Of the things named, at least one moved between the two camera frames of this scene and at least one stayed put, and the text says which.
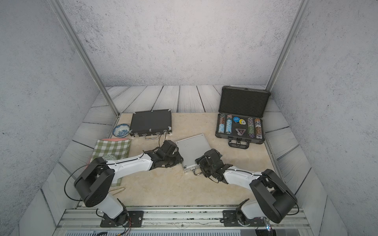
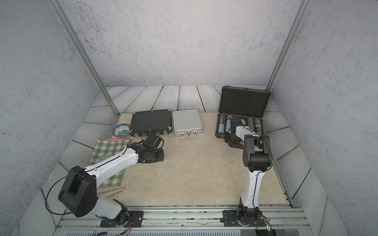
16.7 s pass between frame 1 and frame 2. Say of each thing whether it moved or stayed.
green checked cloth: stayed
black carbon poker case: stayed
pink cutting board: stayed
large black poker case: stayed
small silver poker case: moved
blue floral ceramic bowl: stayed
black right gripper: moved
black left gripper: moved
